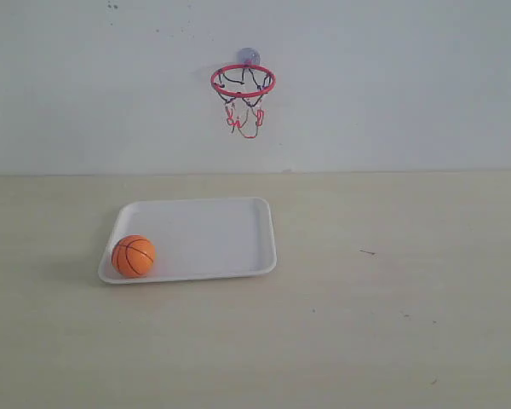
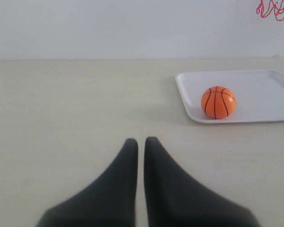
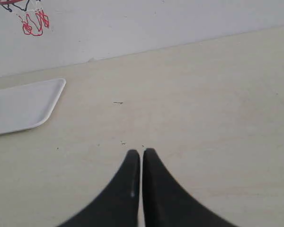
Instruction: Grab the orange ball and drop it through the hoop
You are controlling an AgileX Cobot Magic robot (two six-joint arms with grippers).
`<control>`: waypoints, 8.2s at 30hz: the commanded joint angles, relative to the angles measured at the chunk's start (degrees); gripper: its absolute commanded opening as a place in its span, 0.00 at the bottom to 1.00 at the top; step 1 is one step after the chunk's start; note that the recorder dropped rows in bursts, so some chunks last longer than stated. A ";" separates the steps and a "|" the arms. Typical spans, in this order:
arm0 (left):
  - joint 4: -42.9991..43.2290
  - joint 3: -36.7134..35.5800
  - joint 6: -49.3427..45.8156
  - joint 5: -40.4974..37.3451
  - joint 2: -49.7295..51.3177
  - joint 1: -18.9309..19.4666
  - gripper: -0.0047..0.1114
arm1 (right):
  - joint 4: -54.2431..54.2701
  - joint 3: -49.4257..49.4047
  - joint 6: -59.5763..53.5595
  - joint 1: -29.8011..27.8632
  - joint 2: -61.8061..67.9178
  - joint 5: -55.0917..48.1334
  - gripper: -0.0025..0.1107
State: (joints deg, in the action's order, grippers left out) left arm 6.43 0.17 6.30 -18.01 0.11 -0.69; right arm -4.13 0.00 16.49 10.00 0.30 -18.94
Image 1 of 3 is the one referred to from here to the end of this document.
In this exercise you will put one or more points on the small orange toy basketball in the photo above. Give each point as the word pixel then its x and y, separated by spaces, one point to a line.
pixel 133 256

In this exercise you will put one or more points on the red mini basketball hoop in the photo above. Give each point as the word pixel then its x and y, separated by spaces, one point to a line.
pixel 242 89

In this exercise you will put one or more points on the white rectangular plastic tray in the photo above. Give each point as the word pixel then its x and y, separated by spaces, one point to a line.
pixel 197 239

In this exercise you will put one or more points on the clear suction cup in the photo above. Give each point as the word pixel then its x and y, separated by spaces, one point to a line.
pixel 248 56

